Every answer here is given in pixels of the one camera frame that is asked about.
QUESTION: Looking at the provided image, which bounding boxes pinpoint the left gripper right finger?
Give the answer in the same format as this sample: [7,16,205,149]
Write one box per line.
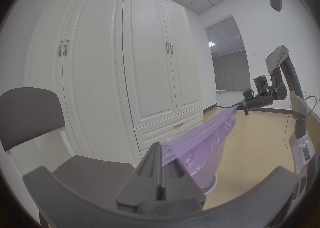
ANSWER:
[162,158,207,211]

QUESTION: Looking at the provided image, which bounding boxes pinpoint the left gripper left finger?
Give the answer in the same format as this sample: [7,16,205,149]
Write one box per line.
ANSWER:
[116,141,163,213]

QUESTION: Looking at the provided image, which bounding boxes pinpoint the white trash bin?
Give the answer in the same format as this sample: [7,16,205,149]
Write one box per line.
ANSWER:
[203,175,218,196]

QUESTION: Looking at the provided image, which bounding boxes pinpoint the purple plastic bag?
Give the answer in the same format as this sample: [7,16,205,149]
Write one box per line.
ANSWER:
[160,108,237,190]

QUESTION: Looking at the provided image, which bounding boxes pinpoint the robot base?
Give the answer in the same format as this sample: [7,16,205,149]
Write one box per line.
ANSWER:
[288,133,320,197]

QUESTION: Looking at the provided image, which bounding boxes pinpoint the grey curtain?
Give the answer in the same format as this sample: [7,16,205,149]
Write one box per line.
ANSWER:
[212,51,250,91]

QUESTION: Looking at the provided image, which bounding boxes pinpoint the white wardrobe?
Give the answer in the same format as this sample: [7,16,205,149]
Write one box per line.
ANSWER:
[24,0,217,170]

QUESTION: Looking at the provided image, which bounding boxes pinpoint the white chair grey cushions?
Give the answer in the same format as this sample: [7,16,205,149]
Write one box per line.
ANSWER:
[0,87,140,225]

